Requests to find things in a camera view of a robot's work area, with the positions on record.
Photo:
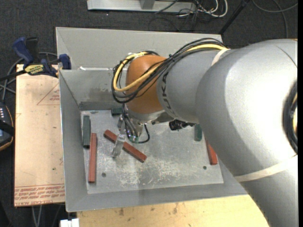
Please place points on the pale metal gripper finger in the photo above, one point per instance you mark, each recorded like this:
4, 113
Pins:
115, 150
121, 143

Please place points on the red-brown flat block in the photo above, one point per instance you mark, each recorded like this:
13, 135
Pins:
92, 158
211, 154
135, 151

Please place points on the dark green flat block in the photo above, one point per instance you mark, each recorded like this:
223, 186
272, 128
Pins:
116, 110
198, 133
86, 132

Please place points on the grey metal bin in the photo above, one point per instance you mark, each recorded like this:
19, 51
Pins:
165, 164

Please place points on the brown cardboard board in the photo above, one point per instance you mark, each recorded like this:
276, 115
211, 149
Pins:
38, 131

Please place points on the black cylinder on white bracket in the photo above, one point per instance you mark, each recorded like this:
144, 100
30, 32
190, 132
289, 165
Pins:
177, 124

